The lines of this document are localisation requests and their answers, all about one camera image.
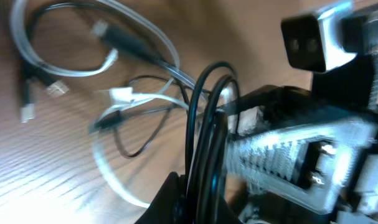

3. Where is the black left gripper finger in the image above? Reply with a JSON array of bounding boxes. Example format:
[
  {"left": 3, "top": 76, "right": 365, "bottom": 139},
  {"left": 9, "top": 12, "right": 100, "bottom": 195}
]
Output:
[{"left": 135, "top": 172, "right": 187, "bottom": 224}]

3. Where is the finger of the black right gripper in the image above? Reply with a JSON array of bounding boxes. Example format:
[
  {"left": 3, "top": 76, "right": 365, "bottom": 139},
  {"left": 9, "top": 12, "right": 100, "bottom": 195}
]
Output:
[{"left": 219, "top": 85, "right": 310, "bottom": 137}]

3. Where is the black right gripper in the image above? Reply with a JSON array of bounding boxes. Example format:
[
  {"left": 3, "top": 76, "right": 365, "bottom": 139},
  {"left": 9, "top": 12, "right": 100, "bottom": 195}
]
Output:
[{"left": 225, "top": 55, "right": 378, "bottom": 223}]

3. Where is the black usb cable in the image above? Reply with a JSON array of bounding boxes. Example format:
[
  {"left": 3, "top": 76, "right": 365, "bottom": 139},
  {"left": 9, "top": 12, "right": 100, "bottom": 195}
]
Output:
[{"left": 20, "top": 0, "right": 241, "bottom": 224}]

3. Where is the thin black cable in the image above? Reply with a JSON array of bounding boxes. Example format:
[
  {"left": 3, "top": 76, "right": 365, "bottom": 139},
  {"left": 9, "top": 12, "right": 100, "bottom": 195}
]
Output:
[{"left": 88, "top": 74, "right": 214, "bottom": 159}]

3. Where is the white usb cable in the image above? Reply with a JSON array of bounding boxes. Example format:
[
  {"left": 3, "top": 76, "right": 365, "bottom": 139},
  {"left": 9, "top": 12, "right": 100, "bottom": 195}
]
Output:
[{"left": 9, "top": 0, "right": 208, "bottom": 209}]

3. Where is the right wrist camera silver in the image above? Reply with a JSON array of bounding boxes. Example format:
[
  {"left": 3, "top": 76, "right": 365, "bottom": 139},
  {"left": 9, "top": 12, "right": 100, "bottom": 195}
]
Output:
[{"left": 281, "top": 1, "right": 357, "bottom": 73}]

